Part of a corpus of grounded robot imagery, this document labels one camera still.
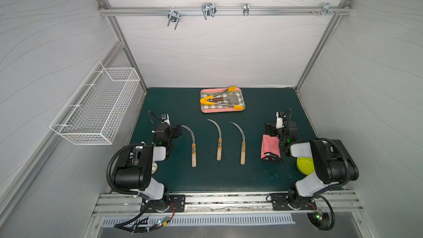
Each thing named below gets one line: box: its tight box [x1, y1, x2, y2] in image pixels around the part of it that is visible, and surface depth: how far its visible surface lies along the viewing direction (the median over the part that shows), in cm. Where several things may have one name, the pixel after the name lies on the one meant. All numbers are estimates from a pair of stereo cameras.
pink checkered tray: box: [199, 87, 246, 113], surface depth 113 cm
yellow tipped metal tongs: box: [199, 85, 244, 110], surface depth 113 cm
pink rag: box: [261, 134, 281, 160], surface depth 90 cm
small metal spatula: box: [207, 94, 239, 105], surface depth 114 cm
